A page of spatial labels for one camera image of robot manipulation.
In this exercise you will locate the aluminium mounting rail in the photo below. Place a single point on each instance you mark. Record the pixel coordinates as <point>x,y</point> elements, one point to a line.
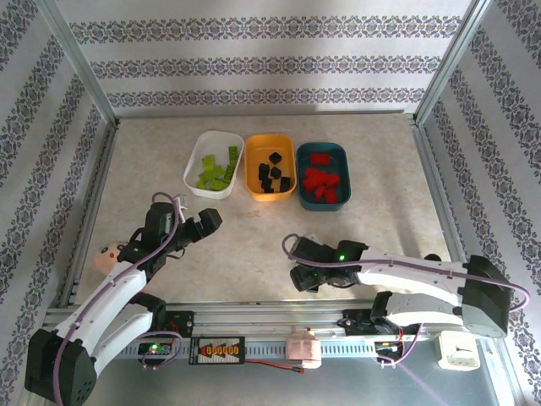
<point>262,315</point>

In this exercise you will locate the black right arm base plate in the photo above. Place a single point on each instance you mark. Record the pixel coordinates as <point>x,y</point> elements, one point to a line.
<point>359,323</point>

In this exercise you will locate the black hub with lights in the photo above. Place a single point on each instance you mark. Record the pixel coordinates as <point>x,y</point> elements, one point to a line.
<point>156,349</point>

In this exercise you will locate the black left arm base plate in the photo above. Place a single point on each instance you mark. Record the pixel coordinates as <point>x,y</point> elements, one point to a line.
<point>184,323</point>

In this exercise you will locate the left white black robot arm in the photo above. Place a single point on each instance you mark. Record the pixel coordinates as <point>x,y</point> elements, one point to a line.
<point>114,292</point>

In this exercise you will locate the aluminium frame post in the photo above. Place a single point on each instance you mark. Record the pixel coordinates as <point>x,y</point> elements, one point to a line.
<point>78,59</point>
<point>452,59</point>

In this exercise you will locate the red lego brick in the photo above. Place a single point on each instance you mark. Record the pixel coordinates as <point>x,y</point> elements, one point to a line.
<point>331,195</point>
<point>322,192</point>
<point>332,179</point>
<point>323,175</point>
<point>320,158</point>
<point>312,173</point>
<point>310,185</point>

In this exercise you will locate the pink tape-wrapped box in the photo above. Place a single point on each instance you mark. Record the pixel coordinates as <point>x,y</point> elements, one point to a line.
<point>302,349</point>

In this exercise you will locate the white power adapter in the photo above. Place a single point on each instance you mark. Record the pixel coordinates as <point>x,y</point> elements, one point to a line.
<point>458,355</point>

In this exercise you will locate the small lime green lego brick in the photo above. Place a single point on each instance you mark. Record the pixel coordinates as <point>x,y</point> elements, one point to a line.
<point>203,182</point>
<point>208,161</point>

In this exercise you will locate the orange plastic container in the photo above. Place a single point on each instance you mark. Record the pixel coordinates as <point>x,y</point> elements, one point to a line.
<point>262,146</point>

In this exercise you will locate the black lego brick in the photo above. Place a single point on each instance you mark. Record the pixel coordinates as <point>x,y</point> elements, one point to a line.
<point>313,289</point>
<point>286,182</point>
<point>266,181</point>
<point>264,169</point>
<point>269,190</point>
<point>277,172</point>
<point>275,157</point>

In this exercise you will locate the white plastic container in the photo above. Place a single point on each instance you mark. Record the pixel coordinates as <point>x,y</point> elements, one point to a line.
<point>215,144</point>

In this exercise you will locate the teal plastic container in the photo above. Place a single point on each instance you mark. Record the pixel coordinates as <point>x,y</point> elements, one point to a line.
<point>342,154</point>

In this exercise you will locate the aluminium side rail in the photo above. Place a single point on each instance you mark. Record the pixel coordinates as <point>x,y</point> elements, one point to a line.
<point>431,169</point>
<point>99,182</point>

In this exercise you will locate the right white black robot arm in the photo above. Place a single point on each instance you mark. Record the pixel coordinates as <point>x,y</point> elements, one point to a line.
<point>406,277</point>

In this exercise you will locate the black power distribution board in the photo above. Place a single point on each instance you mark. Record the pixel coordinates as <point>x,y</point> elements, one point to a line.
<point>217,351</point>

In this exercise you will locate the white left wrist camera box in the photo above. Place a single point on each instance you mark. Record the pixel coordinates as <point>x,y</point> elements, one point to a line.
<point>181,207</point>

